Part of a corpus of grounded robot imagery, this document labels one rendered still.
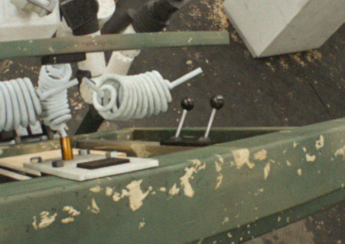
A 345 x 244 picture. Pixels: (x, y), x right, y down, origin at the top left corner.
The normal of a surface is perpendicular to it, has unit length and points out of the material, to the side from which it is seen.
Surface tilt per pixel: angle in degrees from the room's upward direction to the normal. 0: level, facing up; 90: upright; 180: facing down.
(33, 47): 31
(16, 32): 68
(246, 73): 0
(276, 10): 90
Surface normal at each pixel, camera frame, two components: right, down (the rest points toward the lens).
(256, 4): -0.77, 0.18
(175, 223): 0.58, -0.02
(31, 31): 0.53, 0.59
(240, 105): 0.45, -0.52
